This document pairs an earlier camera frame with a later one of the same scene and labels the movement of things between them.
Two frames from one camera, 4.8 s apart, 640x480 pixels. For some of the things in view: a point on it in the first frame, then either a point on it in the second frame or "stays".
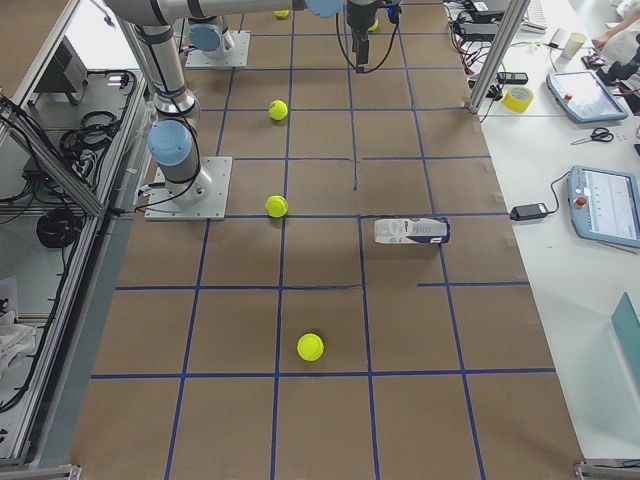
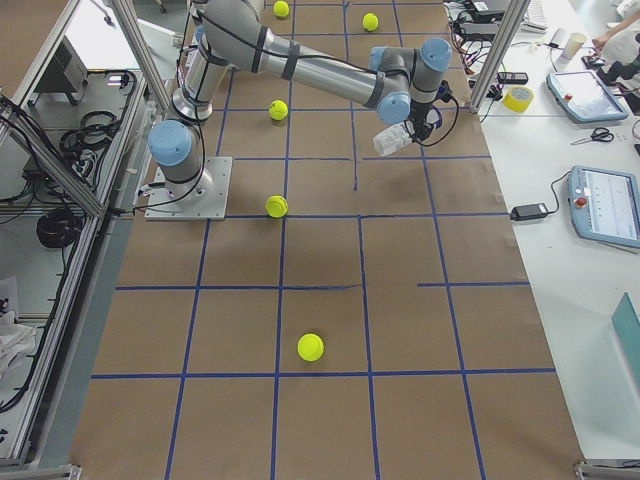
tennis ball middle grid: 278,110 stays
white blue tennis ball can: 416,230 -> 390,138
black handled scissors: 600,133 stays
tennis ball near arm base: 276,206 stays
